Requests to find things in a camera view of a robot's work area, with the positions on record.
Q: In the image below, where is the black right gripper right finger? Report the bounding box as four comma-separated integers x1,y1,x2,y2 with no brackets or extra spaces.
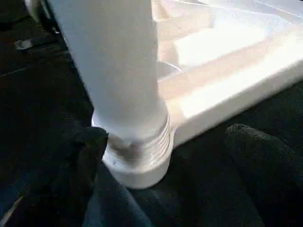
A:
224,123,303,227

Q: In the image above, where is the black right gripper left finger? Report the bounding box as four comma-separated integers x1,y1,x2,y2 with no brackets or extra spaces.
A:
6,126,109,227

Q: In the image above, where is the white plastic table top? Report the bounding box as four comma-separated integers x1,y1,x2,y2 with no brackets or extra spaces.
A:
91,0,303,190

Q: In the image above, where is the white plastic table leg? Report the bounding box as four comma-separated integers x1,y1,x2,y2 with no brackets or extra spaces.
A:
44,0,176,166

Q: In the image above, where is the black table mat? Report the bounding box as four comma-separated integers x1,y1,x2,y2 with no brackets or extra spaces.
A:
0,0,303,227

